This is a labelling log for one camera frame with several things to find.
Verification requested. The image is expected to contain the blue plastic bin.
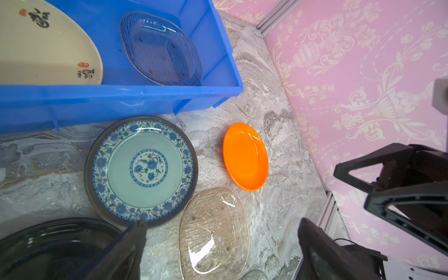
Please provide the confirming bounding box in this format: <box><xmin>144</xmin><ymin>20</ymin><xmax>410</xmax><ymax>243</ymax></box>
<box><xmin>1</xmin><ymin>1</ymin><xmax>244</xmax><ymax>134</ymax></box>

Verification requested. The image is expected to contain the clear glass plate centre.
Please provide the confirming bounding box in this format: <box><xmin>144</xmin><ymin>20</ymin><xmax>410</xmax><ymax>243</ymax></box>
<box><xmin>240</xmin><ymin>269</ymin><xmax>268</xmax><ymax>280</ymax></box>

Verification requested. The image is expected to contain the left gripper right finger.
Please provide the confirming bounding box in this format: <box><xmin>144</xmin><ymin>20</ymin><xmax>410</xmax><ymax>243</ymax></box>
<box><xmin>296</xmin><ymin>218</ymin><xmax>380</xmax><ymax>280</ymax></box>

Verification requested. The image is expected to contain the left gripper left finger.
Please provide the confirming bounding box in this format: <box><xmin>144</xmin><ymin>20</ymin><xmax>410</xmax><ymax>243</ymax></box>
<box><xmin>71</xmin><ymin>219</ymin><xmax>147</xmax><ymax>280</ymax></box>

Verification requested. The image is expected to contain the black round plate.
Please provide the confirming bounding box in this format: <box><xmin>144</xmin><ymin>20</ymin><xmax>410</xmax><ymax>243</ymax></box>
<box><xmin>1</xmin><ymin>218</ymin><xmax>124</xmax><ymax>280</ymax></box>

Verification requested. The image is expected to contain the orange plastic plate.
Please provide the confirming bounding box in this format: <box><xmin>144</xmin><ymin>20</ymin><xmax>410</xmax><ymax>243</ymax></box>
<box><xmin>223</xmin><ymin>122</ymin><xmax>269</xmax><ymax>191</ymax></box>

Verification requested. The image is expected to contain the grey clear plate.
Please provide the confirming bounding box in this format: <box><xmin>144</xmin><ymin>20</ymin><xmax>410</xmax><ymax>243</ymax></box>
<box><xmin>120</xmin><ymin>11</ymin><xmax>203</xmax><ymax>86</ymax></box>

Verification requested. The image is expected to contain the brown clear plate centre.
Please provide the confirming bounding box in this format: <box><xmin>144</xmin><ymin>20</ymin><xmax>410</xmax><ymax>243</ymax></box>
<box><xmin>178</xmin><ymin>187</ymin><xmax>250</xmax><ymax>280</ymax></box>

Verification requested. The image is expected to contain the cream plate with calligraphy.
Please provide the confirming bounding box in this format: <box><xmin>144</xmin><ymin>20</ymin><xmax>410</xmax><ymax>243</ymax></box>
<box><xmin>1</xmin><ymin>1</ymin><xmax>103</xmax><ymax>86</ymax></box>

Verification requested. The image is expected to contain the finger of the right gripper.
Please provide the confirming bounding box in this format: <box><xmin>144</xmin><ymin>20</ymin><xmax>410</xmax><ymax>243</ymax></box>
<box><xmin>333</xmin><ymin>143</ymin><xmax>417</xmax><ymax>194</ymax></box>
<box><xmin>364</xmin><ymin>182</ymin><xmax>448</xmax><ymax>256</ymax></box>

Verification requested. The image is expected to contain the right corner aluminium post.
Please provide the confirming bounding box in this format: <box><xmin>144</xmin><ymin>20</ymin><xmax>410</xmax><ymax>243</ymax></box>
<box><xmin>256</xmin><ymin>0</ymin><xmax>301</xmax><ymax>35</ymax></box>

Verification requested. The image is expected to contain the blue floral patterned plate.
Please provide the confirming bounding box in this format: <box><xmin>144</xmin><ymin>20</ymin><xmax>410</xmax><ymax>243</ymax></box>
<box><xmin>84</xmin><ymin>117</ymin><xmax>198</xmax><ymax>228</ymax></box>

